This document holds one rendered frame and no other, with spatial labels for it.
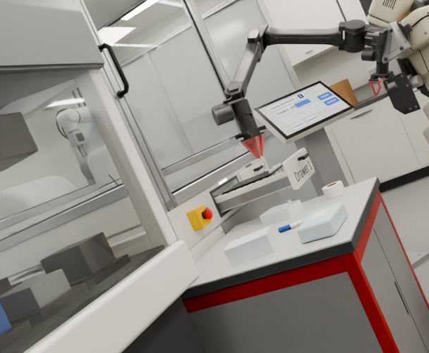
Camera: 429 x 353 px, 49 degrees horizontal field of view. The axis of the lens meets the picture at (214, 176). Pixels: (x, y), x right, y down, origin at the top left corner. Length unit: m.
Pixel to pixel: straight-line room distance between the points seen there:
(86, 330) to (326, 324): 0.61
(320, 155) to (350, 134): 1.99
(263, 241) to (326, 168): 1.65
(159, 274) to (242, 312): 0.33
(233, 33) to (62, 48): 2.68
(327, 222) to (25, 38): 0.78
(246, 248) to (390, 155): 3.68
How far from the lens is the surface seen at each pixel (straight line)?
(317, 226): 1.18
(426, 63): 2.03
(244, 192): 1.80
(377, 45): 1.88
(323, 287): 1.19
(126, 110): 1.61
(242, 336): 1.33
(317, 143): 2.86
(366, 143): 4.83
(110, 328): 0.91
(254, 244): 1.26
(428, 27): 1.95
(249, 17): 3.66
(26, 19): 1.06
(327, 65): 5.52
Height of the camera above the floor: 1.07
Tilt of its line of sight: 3 degrees down
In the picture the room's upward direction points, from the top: 24 degrees counter-clockwise
